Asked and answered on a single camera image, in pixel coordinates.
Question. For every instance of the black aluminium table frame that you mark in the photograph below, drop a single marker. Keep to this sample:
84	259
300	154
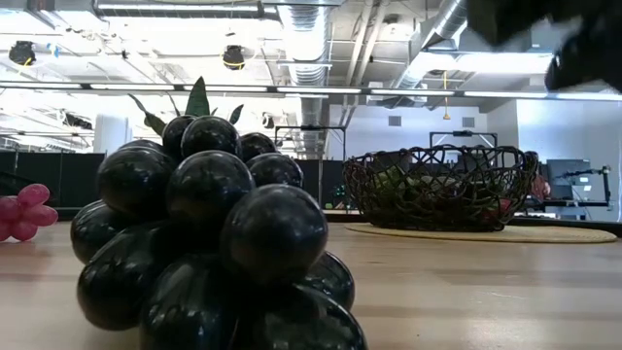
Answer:
583	224

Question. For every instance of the silver spiral air duct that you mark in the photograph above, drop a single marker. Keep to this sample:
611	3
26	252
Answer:
306	44
449	19

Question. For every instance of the person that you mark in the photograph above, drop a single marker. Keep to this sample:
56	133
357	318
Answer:
539	187

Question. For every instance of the snake plant in white pot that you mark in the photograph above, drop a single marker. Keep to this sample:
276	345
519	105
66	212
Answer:
197	97

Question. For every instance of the grey computer monitor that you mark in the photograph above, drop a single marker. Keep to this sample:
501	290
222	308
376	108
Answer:
566	177

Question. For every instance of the dark wicker basket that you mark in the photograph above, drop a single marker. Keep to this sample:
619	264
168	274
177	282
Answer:
437	219

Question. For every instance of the black grape bunch with leaf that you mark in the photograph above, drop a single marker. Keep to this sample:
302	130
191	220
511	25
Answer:
272	233

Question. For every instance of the black ceiling device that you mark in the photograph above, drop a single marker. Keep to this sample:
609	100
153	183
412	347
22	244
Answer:
22	52
233	57

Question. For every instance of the round woven placemat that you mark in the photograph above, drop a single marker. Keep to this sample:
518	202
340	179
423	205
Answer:
559	235

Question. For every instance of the black background rig frame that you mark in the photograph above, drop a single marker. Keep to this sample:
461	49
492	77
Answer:
311	128
461	132

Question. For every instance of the long ceiling light strip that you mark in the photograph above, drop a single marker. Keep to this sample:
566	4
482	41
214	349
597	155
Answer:
316	90

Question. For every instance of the dark green cucumber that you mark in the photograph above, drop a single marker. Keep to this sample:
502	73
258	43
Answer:
391	179

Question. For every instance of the pink grape bunch with leaf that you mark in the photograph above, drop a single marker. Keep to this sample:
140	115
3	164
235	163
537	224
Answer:
31	194
500	210

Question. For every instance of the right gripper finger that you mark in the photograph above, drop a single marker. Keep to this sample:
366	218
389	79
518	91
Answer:
593	58
525	17

